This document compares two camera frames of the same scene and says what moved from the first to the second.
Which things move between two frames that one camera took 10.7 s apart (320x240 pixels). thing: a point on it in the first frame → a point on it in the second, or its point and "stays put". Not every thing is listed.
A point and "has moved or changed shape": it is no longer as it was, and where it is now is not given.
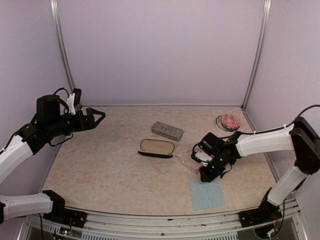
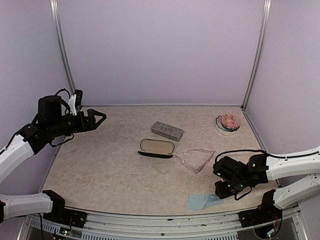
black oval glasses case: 157,148 stays put
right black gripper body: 219,164 → 235,187
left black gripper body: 79,125 stays put
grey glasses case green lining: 167,131 stays put
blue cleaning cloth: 206,195 has moved or changed shape
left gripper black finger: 93,124 stays put
